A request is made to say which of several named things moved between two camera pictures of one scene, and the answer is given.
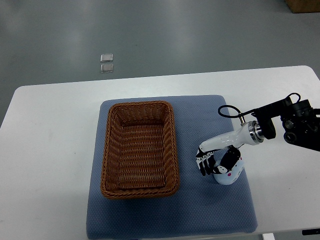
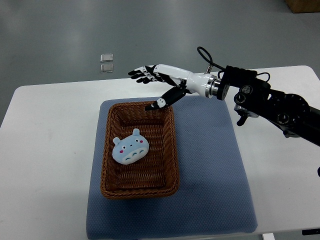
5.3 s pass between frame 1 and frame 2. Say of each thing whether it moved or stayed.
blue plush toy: moved
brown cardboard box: stayed
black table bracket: stayed
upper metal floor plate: stayed
